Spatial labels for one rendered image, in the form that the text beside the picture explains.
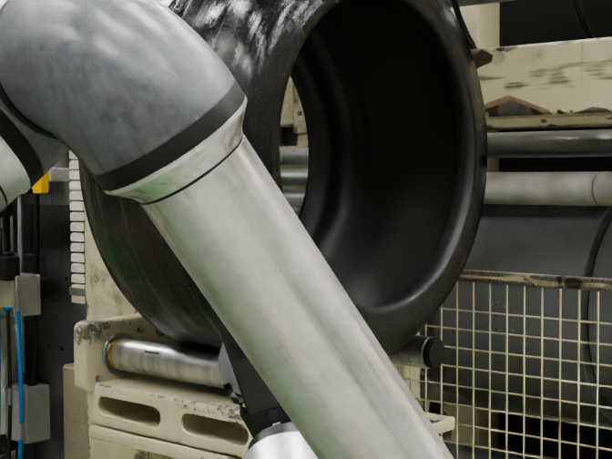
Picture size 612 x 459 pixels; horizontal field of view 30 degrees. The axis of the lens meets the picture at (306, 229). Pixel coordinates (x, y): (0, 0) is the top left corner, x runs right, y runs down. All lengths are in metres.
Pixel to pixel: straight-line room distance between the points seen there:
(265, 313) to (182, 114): 0.15
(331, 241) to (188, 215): 1.05
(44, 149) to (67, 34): 0.12
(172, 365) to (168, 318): 0.09
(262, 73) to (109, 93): 0.59
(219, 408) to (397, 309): 0.26
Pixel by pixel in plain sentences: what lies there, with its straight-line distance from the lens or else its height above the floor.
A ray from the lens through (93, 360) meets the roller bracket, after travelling 1.61.
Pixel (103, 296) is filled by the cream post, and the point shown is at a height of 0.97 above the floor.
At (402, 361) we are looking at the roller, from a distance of 1.62.
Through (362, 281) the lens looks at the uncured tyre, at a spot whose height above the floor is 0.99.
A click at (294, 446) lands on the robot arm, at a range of 1.05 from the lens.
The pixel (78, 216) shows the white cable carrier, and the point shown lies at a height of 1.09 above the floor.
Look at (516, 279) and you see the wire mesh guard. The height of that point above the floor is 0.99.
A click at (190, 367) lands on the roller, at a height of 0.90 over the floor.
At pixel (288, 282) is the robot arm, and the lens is 0.77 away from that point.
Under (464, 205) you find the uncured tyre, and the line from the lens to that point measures 1.61.
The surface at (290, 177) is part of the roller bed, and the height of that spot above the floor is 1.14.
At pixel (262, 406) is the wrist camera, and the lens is 1.10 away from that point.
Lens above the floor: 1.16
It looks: 3 degrees down
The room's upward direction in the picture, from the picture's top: straight up
